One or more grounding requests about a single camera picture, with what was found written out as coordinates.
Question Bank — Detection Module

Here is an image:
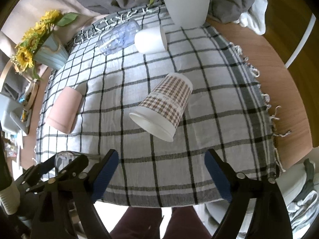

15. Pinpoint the yellow sunflower bouquet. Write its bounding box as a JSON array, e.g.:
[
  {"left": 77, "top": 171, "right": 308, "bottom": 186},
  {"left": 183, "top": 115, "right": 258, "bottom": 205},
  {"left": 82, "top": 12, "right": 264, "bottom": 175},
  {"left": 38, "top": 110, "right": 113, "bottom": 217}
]
[{"left": 10, "top": 10, "right": 78, "bottom": 80}]

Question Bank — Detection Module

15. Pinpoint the beige pink curtain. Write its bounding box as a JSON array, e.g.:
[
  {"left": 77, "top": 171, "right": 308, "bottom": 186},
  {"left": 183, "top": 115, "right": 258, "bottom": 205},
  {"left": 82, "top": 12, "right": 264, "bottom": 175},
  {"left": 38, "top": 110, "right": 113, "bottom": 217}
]
[{"left": 0, "top": 0, "right": 110, "bottom": 80}]

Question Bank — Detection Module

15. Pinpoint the grey crumpled clothing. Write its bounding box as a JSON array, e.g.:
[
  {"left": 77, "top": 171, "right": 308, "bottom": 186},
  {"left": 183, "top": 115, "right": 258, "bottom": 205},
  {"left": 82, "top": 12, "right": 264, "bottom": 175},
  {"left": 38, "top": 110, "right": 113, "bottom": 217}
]
[{"left": 287, "top": 159, "right": 318, "bottom": 238}]

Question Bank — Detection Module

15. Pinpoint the white round furniture edge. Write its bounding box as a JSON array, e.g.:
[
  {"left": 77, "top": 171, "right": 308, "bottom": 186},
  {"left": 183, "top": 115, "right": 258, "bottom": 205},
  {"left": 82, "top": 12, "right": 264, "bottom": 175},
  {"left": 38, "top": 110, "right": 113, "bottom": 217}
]
[{"left": 204, "top": 163, "right": 306, "bottom": 234}]

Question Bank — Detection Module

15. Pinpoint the pink plastic cup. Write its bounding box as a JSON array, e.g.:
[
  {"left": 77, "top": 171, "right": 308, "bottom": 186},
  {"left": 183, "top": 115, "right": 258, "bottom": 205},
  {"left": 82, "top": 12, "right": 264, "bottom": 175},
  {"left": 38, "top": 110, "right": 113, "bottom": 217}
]
[{"left": 45, "top": 87, "right": 82, "bottom": 134}]

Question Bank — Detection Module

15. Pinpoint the white floor lamp pole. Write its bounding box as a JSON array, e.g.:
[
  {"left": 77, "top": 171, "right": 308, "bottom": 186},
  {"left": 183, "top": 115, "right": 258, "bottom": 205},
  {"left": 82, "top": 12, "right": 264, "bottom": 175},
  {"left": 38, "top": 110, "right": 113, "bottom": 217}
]
[{"left": 285, "top": 13, "right": 316, "bottom": 69}]

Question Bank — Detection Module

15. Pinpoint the light blue flower bucket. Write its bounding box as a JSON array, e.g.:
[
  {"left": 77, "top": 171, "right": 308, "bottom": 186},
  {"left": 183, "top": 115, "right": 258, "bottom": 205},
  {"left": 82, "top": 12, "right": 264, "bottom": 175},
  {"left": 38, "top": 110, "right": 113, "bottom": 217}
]
[{"left": 34, "top": 32, "right": 69, "bottom": 71}]

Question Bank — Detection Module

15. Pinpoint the black white checked tablecloth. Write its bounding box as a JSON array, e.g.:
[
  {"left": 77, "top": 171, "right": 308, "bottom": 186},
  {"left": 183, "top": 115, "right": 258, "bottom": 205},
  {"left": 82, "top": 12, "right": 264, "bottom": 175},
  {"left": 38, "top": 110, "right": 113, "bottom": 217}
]
[{"left": 35, "top": 5, "right": 281, "bottom": 207}]

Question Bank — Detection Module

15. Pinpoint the white plant pot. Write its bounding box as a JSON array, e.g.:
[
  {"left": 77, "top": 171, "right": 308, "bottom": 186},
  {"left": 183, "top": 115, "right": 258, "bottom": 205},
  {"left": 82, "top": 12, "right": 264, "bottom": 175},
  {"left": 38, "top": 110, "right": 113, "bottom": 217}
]
[{"left": 164, "top": 0, "right": 210, "bottom": 29}]

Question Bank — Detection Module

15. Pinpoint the plain white cup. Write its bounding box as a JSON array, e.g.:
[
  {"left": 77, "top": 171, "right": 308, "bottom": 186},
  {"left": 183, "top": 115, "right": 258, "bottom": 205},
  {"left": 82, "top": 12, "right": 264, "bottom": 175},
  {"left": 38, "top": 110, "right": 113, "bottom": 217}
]
[{"left": 135, "top": 26, "right": 168, "bottom": 55}]

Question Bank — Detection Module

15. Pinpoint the clear bluish plastic cup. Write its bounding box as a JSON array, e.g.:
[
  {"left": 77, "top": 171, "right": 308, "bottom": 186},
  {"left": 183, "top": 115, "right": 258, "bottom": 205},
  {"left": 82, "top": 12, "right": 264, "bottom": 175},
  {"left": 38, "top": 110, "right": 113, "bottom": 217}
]
[{"left": 96, "top": 20, "right": 141, "bottom": 56}]

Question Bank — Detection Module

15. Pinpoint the grey glass cup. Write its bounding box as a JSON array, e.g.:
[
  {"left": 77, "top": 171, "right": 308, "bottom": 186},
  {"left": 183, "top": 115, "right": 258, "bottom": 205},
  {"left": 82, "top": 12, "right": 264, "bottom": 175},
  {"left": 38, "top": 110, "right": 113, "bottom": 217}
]
[{"left": 55, "top": 151, "right": 80, "bottom": 174}]

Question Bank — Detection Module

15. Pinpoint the white grey desk device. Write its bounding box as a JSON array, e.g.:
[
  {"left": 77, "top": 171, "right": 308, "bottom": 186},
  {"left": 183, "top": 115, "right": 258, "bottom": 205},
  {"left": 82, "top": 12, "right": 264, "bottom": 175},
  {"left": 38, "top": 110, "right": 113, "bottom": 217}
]
[{"left": 0, "top": 93, "right": 32, "bottom": 136}]

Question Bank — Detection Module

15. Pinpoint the houndstooth paper cup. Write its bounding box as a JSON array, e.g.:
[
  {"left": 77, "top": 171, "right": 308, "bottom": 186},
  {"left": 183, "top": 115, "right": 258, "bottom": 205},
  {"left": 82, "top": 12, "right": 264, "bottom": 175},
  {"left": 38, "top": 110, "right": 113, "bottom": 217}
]
[{"left": 129, "top": 73, "right": 193, "bottom": 142}]

